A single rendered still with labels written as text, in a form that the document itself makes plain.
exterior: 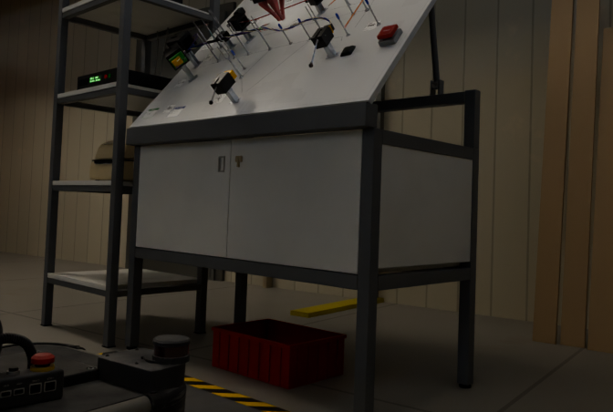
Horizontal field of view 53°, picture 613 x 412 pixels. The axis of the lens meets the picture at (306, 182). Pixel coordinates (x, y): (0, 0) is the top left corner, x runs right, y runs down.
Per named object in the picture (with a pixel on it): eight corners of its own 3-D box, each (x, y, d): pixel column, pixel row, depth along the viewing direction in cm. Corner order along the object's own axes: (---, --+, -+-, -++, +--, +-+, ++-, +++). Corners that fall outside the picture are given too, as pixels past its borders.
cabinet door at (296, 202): (355, 274, 167) (360, 128, 168) (224, 257, 204) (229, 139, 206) (361, 273, 169) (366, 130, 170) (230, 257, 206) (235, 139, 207)
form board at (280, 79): (131, 130, 245) (129, 127, 244) (261, -15, 297) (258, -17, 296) (371, 105, 165) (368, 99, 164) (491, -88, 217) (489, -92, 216)
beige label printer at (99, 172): (116, 180, 253) (119, 133, 254) (87, 180, 266) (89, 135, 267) (175, 184, 276) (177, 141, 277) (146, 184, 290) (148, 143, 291)
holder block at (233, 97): (216, 119, 206) (199, 97, 201) (235, 95, 212) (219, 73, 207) (225, 118, 203) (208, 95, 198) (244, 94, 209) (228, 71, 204)
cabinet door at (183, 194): (225, 257, 204) (230, 139, 206) (134, 246, 242) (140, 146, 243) (230, 257, 206) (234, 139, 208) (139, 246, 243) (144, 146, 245)
